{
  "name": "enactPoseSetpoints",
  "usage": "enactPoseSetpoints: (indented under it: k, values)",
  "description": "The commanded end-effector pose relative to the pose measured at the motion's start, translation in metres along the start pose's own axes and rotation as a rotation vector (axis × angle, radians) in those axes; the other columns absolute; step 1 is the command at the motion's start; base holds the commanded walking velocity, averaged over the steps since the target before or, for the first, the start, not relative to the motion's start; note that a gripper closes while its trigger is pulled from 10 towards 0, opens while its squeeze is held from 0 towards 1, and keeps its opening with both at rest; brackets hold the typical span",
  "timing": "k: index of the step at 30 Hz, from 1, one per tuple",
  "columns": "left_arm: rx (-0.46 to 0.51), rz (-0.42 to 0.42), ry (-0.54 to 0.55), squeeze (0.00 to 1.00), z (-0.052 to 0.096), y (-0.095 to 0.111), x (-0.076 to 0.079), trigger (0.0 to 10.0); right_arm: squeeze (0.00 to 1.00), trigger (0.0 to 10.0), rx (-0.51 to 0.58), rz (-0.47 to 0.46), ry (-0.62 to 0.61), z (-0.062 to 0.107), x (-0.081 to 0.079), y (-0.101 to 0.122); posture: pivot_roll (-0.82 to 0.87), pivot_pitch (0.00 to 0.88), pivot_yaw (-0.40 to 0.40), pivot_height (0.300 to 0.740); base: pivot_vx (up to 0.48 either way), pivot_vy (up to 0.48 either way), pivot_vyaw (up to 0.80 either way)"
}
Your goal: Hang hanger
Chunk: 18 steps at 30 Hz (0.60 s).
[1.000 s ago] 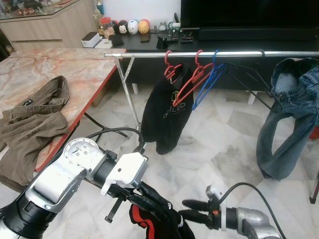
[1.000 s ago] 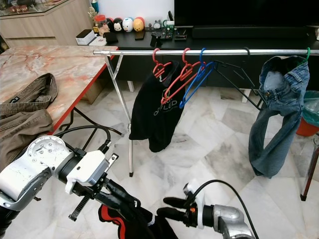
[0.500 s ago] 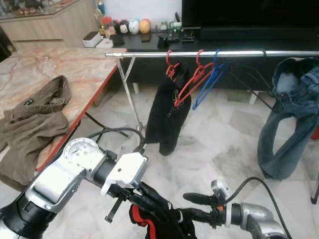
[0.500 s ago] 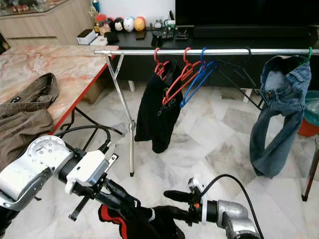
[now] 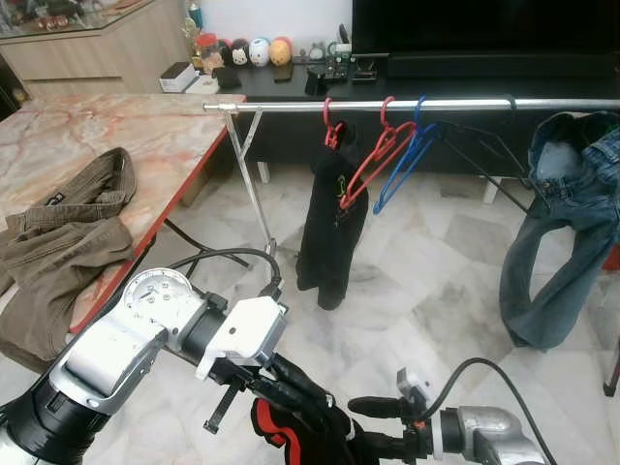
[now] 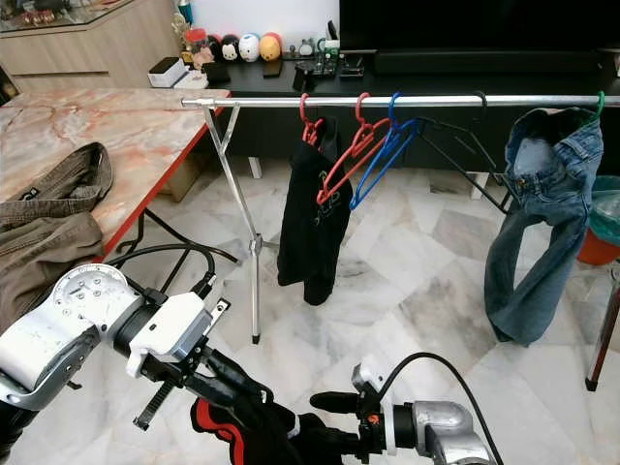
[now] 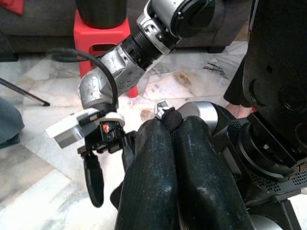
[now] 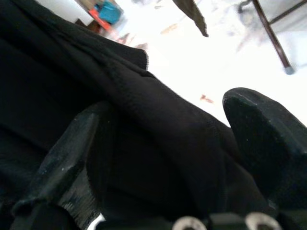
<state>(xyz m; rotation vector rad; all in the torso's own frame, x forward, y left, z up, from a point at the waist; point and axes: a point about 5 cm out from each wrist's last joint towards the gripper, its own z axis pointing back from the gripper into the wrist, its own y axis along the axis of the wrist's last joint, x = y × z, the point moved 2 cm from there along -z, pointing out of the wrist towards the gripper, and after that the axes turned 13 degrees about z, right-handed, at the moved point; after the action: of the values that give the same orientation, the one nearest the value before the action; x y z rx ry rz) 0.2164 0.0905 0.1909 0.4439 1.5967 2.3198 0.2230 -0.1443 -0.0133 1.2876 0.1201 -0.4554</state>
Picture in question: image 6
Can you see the black remote control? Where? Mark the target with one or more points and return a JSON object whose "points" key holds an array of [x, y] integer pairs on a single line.
{"points": [[326, 65]]}

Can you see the green plastic hanger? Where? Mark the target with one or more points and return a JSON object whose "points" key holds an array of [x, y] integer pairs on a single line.
{"points": [[600, 102]]}

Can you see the red plastic hanger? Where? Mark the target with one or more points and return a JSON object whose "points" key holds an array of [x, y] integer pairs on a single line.
{"points": [[307, 126], [364, 109]]}

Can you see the blue denim jeans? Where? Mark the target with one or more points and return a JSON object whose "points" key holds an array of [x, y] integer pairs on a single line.
{"points": [[533, 252]]}

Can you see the orange marble folding table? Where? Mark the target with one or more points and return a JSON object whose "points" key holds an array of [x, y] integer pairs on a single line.
{"points": [[77, 126]]}

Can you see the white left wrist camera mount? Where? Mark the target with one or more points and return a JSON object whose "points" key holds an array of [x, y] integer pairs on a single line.
{"points": [[174, 329]]}

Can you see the black clip stand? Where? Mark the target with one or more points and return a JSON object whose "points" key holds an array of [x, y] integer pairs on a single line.
{"points": [[304, 77]]}

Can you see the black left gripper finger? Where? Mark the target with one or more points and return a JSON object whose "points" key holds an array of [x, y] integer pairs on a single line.
{"points": [[237, 370], [221, 391]]}

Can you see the white box black lid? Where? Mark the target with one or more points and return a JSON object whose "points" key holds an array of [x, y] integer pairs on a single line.
{"points": [[167, 73]]}

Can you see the green white mug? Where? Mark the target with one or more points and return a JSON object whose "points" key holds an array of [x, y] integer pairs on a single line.
{"points": [[327, 47]]}

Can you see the black flat television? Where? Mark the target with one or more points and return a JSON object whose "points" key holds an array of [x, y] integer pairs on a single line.
{"points": [[475, 21]]}

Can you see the black wallet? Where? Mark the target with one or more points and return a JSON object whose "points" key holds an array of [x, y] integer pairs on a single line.
{"points": [[216, 74]]}

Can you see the black small device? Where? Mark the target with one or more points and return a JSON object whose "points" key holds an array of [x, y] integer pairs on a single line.
{"points": [[351, 67]]}

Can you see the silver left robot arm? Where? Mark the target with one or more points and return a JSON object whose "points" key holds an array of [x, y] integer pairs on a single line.
{"points": [[58, 339]]}

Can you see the brown trousers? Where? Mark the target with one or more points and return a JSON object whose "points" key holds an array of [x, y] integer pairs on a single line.
{"points": [[48, 242]]}

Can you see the black shirt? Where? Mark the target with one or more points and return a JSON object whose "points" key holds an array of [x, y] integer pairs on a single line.
{"points": [[310, 242]]}

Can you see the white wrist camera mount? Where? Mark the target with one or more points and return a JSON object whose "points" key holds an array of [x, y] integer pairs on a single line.
{"points": [[372, 378], [174, 329]]}

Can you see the black tv console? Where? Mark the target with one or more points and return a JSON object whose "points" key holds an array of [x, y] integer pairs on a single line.
{"points": [[266, 131]]}

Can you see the red lid jar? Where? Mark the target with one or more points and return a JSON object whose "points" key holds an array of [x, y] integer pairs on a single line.
{"points": [[197, 46]]}

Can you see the black white round plush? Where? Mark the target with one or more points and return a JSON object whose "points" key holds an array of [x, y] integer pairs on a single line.
{"points": [[230, 49]]}

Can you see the black smartphone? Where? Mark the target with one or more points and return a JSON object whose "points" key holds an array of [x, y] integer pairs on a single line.
{"points": [[273, 69]]}

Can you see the grey small figurine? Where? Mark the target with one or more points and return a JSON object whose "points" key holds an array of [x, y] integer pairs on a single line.
{"points": [[306, 47]]}

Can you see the black plastic hanger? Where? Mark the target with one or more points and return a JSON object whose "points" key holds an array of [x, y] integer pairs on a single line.
{"points": [[483, 97]]}

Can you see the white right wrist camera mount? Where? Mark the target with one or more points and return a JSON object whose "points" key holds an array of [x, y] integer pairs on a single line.
{"points": [[372, 378]]}

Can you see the black red garment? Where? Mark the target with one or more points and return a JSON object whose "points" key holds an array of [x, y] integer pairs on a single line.
{"points": [[271, 441]]}

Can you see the black red round plush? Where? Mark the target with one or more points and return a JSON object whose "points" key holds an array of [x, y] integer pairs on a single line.
{"points": [[213, 48]]}

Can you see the white blue round plush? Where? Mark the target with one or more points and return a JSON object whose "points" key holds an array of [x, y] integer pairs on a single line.
{"points": [[249, 47]]}

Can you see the silver metal clothes rack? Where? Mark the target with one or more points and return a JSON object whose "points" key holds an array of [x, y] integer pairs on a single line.
{"points": [[252, 101]]}

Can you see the light wooden cabinet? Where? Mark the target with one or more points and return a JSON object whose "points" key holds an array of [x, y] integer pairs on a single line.
{"points": [[87, 48]]}

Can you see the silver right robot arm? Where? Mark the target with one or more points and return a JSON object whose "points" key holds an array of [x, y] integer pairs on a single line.
{"points": [[441, 426]]}

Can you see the blue plastic hanger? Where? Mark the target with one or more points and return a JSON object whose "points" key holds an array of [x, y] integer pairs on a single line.
{"points": [[396, 108]]}

